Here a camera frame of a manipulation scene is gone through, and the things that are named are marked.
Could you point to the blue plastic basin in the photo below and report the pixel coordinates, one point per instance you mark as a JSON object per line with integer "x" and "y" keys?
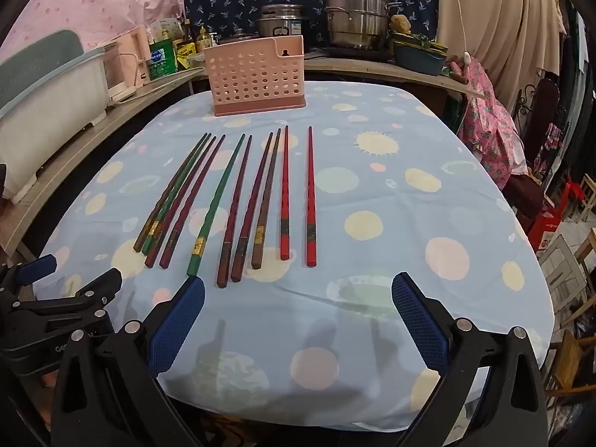
{"x": 416, "y": 61}

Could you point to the pink pineapple print garment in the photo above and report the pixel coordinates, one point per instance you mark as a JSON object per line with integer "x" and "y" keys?
{"x": 489, "y": 116}

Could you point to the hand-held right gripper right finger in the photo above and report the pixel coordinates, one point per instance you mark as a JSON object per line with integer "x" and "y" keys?
{"x": 419, "y": 321}

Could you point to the pink perforated utensil holder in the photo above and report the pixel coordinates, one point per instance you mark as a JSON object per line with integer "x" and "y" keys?
{"x": 256, "y": 74}

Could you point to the red plastic stool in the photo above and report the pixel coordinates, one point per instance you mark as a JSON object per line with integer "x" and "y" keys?
{"x": 554, "y": 223}

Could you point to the dark sauce bottle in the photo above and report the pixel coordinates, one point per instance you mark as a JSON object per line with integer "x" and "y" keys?
{"x": 188, "y": 30}

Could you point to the beige curtain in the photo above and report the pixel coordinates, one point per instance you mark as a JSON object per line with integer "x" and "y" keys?
{"x": 503, "y": 18}

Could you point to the pink electric kettle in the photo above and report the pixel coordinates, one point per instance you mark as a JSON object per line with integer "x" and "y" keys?
{"x": 137, "y": 46}

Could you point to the silver rice cooker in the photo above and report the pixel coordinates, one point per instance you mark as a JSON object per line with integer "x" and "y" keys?
{"x": 284, "y": 21}

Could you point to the light blue dotted tablecloth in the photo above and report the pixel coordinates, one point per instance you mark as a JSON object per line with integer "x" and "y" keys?
{"x": 372, "y": 195}

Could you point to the black induction cooker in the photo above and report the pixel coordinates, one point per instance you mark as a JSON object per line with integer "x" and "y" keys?
{"x": 358, "y": 52}

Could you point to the bright red chopstick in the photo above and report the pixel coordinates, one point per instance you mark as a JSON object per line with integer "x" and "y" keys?
{"x": 310, "y": 195}
{"x": 285, "y": 195}

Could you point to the yellow bowl with greens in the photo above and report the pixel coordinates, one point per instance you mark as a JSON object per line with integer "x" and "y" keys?
{"x": 419, "y": 43}

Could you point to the grey countertop board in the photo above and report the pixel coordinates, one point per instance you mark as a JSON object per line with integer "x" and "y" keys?
{"x": 372, "y": 67}

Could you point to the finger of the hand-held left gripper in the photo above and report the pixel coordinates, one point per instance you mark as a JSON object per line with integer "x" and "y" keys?
{"x": 37, "y": 265}
{"x": 105, "y": 281}

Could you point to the green can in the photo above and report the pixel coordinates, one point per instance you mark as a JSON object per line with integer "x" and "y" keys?
{"x": 163, "y": 60}

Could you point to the stainless steel steamer pot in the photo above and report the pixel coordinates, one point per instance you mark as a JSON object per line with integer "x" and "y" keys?
{"x": 356, "y": 18}

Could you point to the white bin with teal lid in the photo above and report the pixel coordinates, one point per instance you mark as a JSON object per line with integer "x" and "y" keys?
{"x": 46, "y": 102}

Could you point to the small steel pot with lid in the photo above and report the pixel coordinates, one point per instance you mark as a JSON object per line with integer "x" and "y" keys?
{"x": 237, "y": 37}

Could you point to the ginger root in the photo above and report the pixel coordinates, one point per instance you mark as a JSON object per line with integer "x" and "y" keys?
{"x": 399, "y": 23}

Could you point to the wooden side counter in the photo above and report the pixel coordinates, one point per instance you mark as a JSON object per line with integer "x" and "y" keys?
{"x": 70, "y": 139}

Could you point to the yellow label bottle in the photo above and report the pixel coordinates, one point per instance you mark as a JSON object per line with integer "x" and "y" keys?
{"x": 203, "y": 42}

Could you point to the green chopstick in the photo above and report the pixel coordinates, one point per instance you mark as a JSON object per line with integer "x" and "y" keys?
{"x": 179, "y": 191}
{"x": 216, "y": 205}

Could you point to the pink dotted cloth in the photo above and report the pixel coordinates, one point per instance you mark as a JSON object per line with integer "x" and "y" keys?
{"x": 93, "y": 0}

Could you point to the brown chopstick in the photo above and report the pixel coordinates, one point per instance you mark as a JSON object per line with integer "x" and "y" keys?
{"x": 172, "y": 191}
{"x": 267, "y": 200}

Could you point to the wooden stool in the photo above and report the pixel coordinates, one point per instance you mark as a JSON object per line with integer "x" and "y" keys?
{"x": 563, "y": 270}

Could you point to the white carton box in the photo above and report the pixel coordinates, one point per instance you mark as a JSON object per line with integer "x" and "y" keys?
{"x": 170, "y": 28}

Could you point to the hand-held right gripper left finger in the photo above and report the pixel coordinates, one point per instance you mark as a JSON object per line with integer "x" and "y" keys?
{"x": 179, "y": 326}

